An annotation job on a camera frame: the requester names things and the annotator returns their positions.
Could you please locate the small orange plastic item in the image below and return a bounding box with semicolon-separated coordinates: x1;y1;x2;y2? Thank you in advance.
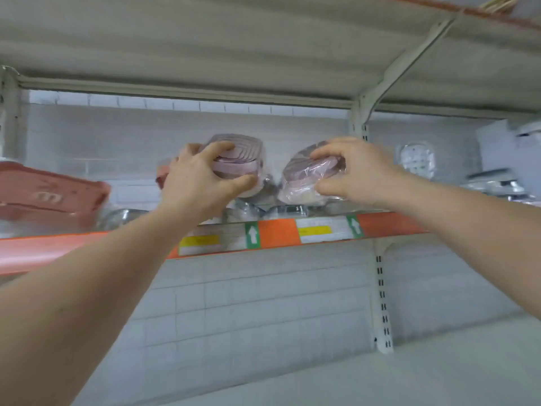
154;160;177;191

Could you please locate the white pen organizer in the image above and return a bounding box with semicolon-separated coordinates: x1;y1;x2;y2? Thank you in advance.
475;120;541;178

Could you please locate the person's left hand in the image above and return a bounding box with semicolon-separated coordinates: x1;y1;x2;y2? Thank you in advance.
156;141;259;227

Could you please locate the salmon plastic basket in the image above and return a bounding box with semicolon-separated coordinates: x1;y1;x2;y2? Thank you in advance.
0;160;113;235

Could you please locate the white label green arrow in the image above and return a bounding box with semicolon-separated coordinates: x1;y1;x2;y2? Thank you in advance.
296;214;365;244
178;224;261;258

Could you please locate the person's right hand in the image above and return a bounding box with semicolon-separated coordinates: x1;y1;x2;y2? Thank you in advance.
310;136;411;208

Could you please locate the mauve lid round plastic box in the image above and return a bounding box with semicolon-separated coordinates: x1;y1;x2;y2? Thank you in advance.
276;143;348;206
203;133;267;200

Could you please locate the person's right forearm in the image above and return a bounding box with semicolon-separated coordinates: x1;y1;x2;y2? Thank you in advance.
393;173;541;318

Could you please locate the orange metal store shelving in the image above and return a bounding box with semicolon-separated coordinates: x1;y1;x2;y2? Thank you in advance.
0;0;541;406

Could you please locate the person's left forearm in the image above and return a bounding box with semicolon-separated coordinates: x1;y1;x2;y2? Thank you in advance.
0;202;196;406

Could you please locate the soap dishes shelf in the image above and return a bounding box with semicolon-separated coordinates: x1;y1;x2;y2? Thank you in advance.
97;167;541;227

